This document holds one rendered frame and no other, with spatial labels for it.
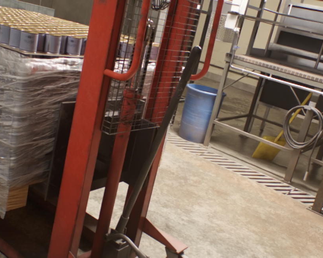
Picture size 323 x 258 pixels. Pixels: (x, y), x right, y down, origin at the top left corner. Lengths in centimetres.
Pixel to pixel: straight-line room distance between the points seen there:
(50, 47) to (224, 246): 177
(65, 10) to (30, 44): 391
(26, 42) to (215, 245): 183
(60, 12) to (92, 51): 401
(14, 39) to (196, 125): 332
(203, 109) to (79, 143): 313
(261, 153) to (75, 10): 286
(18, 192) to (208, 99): 321
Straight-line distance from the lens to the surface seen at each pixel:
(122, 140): 201
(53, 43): 186
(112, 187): 210
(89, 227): 259
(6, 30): 190
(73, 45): 194
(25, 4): 398
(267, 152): 496
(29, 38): 179
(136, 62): 160
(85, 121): 179
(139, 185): 200
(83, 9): 545
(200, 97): 480
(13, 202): 197
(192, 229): 303
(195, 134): 491
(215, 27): 204
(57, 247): 208
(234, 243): 304
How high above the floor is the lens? 141
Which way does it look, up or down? 15 degrees down
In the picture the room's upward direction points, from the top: 13 degrees clockwise
